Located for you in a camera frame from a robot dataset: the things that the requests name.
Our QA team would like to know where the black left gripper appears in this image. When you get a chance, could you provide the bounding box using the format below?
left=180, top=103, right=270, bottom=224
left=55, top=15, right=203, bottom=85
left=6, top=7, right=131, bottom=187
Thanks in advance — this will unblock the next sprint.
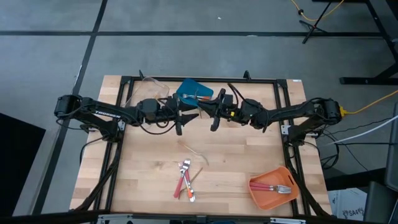
left=154, top=93, right=200, bottom=136

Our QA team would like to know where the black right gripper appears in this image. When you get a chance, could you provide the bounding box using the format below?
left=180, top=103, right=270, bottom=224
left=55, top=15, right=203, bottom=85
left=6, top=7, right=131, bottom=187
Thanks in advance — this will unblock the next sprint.
left=198, top=88, right=246, bottom=131

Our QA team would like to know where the blue plastic bin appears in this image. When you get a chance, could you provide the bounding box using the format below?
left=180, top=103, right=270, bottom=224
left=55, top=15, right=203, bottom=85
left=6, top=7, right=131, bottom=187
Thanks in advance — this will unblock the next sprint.
left=175, top=77, right=215, bottom=108

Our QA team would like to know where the clear plastic bin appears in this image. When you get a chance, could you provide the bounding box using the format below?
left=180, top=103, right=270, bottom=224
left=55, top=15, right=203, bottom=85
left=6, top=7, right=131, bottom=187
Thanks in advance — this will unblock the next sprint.
left=124, top=76, right=171, bottom=108

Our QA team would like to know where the black front crossbar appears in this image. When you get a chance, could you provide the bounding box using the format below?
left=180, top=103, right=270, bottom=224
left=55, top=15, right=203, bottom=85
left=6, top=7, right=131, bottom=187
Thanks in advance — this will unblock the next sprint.
left=0, top=210, right=332, bottom=224

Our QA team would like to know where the orange plastic bin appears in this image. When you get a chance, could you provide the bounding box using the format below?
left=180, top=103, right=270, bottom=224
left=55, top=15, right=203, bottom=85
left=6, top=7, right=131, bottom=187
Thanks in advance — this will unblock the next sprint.
left=248, top=166, right=300, bottom=212

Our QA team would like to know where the black tripod stand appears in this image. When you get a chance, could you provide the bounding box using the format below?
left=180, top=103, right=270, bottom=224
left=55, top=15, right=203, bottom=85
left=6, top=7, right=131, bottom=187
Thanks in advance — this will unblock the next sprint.
left=298, top=0, right=334, bottom=44

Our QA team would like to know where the white printed cardboard box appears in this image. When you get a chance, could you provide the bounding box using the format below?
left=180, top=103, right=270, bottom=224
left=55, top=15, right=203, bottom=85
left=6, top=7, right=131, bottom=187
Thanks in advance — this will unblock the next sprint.
left=328, top=187, right=369, bottom=222

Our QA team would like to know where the black floor mat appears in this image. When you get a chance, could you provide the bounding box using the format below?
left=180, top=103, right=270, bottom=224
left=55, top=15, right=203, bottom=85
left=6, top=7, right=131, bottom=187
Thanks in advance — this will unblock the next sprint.
left=0, top=113, right=47, bottom=217

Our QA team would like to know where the dark grey cabinet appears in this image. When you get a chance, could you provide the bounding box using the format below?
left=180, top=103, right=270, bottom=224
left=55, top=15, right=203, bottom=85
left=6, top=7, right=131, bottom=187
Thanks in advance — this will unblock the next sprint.
left=384, top=102, right=398, bottom=191

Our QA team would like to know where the dark grey case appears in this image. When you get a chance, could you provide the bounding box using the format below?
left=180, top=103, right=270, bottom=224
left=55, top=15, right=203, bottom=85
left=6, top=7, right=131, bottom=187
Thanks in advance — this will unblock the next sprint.
left=363, top=180, right=398, bottom=224

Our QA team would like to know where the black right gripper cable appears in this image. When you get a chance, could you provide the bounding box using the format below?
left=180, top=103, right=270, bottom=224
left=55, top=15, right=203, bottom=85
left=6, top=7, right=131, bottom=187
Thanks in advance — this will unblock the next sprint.
left=226, top=82, right=249, bottom=105

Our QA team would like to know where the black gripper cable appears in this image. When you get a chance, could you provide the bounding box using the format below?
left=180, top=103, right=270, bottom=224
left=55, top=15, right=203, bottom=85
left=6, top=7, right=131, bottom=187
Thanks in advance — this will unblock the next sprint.
left=138, top=119, right=177, bottom=136
left=226, top=82, right=249, bottom=105

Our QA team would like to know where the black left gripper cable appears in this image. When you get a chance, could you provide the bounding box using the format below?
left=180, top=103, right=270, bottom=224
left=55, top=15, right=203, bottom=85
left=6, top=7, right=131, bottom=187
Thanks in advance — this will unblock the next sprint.
left=138, top=119, right=177, bottom=136

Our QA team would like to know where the black aluminium table frame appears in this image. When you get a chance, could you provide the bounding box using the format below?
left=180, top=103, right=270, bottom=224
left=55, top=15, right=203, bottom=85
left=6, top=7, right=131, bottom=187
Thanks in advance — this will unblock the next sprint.
left=92, top=75, right=312, bottom=217

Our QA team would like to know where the yellow extension cable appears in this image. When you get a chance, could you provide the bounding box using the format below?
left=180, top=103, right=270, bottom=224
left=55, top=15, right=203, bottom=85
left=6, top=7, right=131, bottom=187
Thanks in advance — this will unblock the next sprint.
left=340, top=89, right=398, bottom=118
left=290, top=0, right=345, bottom=22

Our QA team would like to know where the black braided cable bundle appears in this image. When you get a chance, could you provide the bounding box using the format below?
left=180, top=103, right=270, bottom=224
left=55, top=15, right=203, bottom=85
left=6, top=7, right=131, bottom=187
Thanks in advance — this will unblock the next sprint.
left=285, top=146, right=331, bottom=217
left=73, top=146, right=121, bottom=215

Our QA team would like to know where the black standing desk frame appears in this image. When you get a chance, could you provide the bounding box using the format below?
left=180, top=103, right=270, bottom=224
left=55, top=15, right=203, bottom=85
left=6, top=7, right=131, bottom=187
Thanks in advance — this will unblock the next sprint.
left=338, top=0, right=398, bottom=85

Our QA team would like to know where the white hanging cable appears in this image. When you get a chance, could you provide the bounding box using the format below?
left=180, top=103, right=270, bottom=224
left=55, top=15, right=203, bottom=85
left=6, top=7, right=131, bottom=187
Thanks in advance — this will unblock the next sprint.
left=326, top=114, right=398, bottom=146

